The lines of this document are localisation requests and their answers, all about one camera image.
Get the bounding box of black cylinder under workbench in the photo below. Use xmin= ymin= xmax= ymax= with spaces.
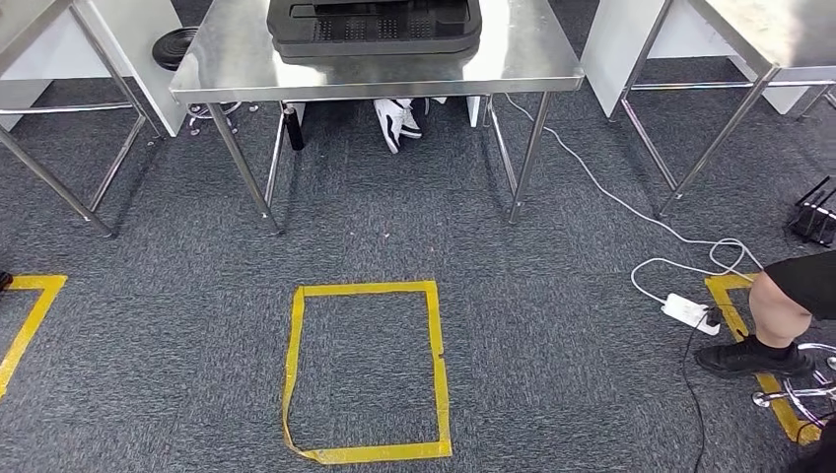
xmin=282 ymin=105 xmax=307 ymax=154

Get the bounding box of stainless steel workbench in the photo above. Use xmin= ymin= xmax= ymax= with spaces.
xmin=168 ymin=0 xmax=587 ymax=237

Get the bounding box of yellow floor tape square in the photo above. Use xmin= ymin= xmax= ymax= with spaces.
xmin=703 ymin=272 xmax=823 ymax=447
xmin=281 ymin=280 xmax=454 ymax=467

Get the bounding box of person's white sneaker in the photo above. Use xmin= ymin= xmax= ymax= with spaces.
xmin=373 ymin=98 xmax=405 ymax=156
xmin=396 ymin=98 xmax=426 ymax=140

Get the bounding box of black engine cover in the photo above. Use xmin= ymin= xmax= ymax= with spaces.
xmin=265 ymin=0 xmax=484 ymax=66

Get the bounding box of chrome stool base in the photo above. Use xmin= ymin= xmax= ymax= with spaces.
xmin=185 ymin=101 xmax=260 ymax=138

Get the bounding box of white side panel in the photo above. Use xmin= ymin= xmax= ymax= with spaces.
xmin=580 ymin=0 xmax=812 ymax=121
xmin=0 ymin=0 xmax=191 ymax=139

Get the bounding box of white power strip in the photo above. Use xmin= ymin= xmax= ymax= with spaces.
xmin=661 ymin=292 xmax=723 ymax=338

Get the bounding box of black ribbed round disc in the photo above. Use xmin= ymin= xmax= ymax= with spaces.
xmin=151 ymin=26 xmax=200 ymax=72

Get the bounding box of person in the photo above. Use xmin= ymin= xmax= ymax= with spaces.
xmin=693 ymin=250 xmax=836 ymax=473

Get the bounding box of black wifi router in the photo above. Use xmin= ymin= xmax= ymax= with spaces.
xmin=788 ymin=174 xmax=836 ymax=248

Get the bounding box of chrome stool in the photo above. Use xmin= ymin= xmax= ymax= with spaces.
xmin=750 ymin=342 xmax=836 ymax=431

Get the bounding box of white floor cable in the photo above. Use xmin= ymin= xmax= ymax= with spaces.
xmin=503 ymin=93 xmax=766 ymax=308

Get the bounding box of black floor cable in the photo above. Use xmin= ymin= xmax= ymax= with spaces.
xmin=680 ymin=311 xmax=725 ymax=473

